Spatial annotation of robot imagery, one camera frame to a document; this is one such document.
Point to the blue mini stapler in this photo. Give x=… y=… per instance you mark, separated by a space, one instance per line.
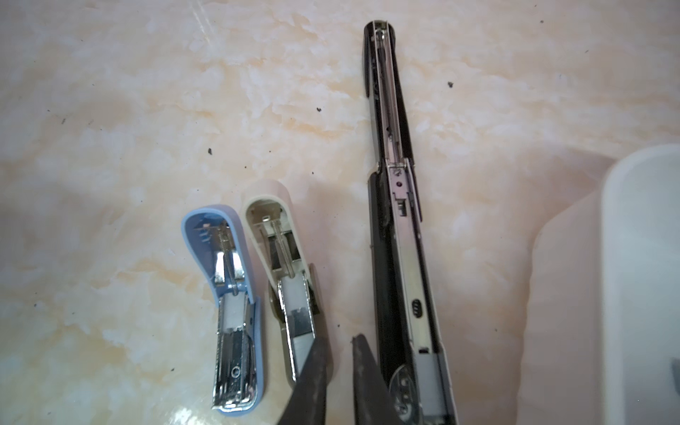
x=214 y=235

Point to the white plastic tray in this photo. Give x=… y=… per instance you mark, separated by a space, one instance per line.
x=601 y=342

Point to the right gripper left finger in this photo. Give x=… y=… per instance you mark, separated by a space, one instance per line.
x=307 y=403

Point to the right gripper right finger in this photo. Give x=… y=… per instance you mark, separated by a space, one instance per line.
x=372 y=402

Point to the beige mini stapler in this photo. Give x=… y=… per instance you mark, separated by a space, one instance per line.
x=294 y=298

